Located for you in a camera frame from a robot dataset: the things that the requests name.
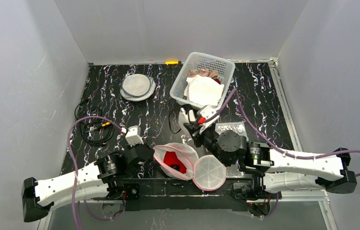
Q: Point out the white mesh bag blue trim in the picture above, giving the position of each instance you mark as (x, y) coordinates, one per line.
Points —
(137, 87)

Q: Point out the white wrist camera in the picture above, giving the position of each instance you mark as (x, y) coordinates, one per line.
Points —
(133, 136)
(206, 117)

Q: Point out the clear plastic compartment box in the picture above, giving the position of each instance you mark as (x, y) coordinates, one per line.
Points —
(237, 127)

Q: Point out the aluminium rail frame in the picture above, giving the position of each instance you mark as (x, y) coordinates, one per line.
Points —
(294, 195)

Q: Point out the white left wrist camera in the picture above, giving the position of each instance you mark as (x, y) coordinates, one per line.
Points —
(133, 136)

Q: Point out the white plastic basket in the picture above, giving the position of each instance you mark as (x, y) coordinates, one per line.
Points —
(197, 60)

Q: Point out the bright red bra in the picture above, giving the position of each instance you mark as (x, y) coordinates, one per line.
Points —
(171, 160)

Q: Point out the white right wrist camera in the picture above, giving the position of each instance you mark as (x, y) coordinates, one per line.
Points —
(206, 117)

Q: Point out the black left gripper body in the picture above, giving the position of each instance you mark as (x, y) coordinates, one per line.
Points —
(146, 152)

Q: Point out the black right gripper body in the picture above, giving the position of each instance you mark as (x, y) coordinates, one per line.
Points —
(194, 127)

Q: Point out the white mesh bag pink trim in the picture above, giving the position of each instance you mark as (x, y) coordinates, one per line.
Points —
(206, 172)

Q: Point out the yellow orange marker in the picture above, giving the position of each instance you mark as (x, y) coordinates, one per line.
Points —
(172, 62)

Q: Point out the beige pink bra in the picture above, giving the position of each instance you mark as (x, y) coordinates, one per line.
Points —
(213, 74)

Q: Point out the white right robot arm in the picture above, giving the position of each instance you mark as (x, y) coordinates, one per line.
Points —
(273, 170)

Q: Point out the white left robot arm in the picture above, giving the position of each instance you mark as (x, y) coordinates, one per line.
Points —
(102, 178)

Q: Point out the black base frame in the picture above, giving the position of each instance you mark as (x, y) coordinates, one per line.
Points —
(236, 194)

